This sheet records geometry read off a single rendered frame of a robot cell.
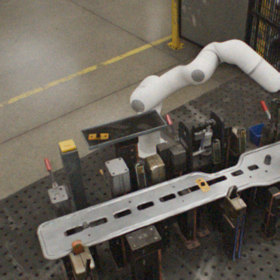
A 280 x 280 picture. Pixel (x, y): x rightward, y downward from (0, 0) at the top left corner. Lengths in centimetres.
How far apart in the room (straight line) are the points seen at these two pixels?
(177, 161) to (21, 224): 84
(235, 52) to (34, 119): 267
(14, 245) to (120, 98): 239
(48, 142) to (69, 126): 26
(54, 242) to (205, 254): 69
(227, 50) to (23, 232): 128
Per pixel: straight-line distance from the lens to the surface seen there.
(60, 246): 172
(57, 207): 182
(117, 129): 193
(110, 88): 442
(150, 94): 205
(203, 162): 203
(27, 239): 218
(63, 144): 190
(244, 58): 181
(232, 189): 174
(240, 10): 426
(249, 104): 292
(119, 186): 184
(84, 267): 157
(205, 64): 185
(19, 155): 377
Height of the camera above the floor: 233
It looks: 41 degrees down
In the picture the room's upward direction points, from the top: straight up
